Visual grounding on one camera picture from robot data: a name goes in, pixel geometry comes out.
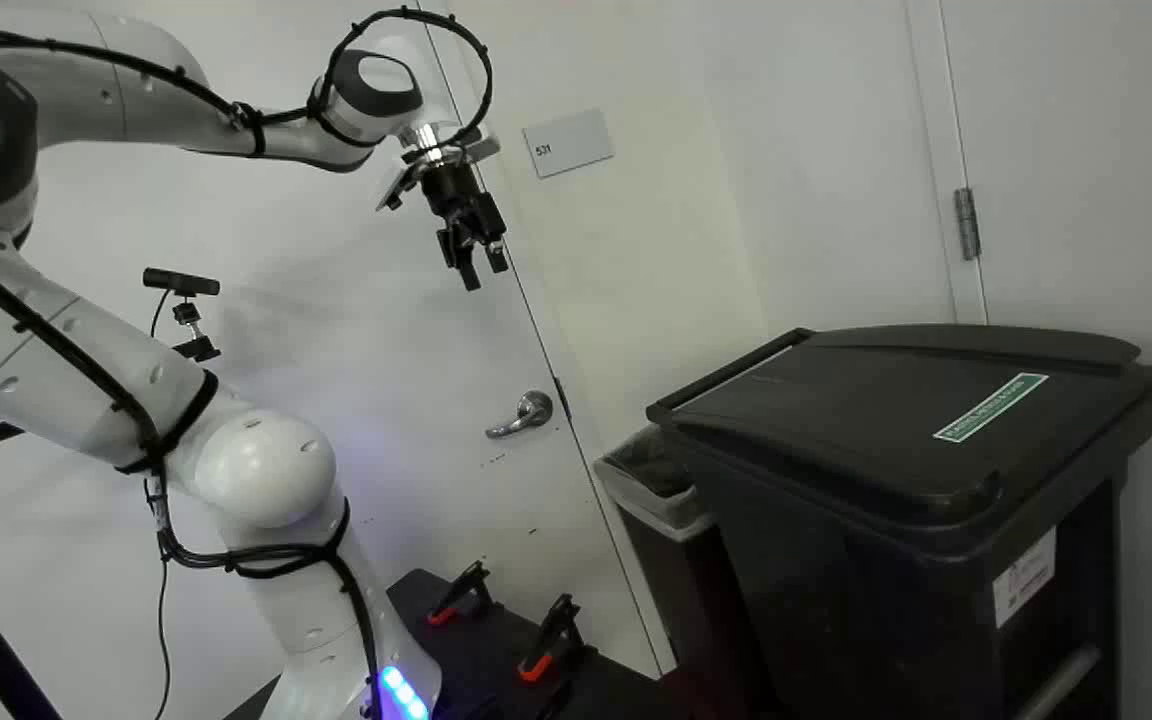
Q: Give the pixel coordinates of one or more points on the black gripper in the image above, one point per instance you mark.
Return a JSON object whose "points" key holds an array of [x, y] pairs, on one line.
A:
{"points": [[469, 216]]}

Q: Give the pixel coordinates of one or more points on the black trash bin lid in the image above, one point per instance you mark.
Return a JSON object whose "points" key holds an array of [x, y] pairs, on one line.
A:
{"points": [[915, 421]]}

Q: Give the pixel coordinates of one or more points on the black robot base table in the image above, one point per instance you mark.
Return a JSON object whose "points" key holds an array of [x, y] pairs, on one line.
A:
{"points": [[477, 668]]}

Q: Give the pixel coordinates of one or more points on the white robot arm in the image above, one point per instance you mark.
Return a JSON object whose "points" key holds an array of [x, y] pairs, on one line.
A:
{"points": [[105, 389]]}

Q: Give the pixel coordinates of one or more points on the small bin with plastic liner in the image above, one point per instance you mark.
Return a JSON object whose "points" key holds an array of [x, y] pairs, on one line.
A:
{"points": [[684, 568]]}

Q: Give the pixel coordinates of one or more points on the black wheeled trash bin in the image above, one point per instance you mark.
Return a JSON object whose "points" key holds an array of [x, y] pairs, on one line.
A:
{"points": [[884, 622]]}

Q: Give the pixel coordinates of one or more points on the white bin label sticker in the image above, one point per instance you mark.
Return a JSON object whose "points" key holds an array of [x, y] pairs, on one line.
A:
{"points": [[1025, 576]]}

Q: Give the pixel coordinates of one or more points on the black orange clamp left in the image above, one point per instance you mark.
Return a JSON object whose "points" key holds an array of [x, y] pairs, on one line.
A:
{"points": [[461, 596]]}

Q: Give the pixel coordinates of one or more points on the black orange clamp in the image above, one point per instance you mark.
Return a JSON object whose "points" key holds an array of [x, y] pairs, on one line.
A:
{"points": [[552, 642], [461, 596]]}

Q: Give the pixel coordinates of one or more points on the black orange clamp right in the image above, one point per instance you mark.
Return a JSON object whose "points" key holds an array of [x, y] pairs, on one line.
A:
{"points": [[552, 642]]}

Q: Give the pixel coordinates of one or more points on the silver door hinge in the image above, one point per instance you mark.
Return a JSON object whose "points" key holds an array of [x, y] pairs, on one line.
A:
{"points": [[965, 222]]}

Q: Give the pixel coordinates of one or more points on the white wall plate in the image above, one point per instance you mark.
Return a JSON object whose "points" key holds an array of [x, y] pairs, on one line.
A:
{"points": [[565, 147]]}

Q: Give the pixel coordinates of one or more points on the silver door lever handle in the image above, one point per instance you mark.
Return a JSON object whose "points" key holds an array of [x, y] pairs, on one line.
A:
{"points": [[532, 412]]}

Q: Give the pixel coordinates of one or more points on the black camera on stand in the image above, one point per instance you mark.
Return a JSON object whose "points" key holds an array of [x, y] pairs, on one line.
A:
{"points": [[177, 291]]}

